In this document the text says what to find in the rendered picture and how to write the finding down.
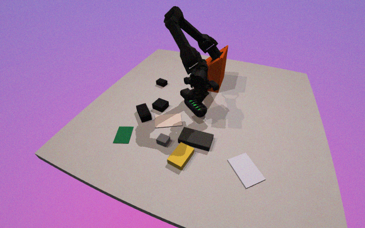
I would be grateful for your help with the green flat rectangular plate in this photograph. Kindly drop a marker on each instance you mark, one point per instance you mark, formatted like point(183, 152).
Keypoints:
point(123, 135)

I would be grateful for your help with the white flat rectangular card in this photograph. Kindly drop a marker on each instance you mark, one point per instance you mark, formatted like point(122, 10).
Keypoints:
point(246, 170)

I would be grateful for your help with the yellow rectangular block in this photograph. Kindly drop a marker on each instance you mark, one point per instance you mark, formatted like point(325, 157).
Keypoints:
point(180, 156)

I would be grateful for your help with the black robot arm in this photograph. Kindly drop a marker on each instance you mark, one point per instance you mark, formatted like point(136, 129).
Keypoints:
point(175, 21)

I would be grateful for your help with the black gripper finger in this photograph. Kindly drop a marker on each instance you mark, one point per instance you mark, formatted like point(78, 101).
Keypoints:
point(199, 98)
point(204, 95)

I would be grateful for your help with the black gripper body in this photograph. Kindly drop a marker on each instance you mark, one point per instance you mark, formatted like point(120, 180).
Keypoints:
point(188, 94)

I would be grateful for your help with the dark grey switch panel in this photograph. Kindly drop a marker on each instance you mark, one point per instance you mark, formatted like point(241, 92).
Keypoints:
point(199, 110)

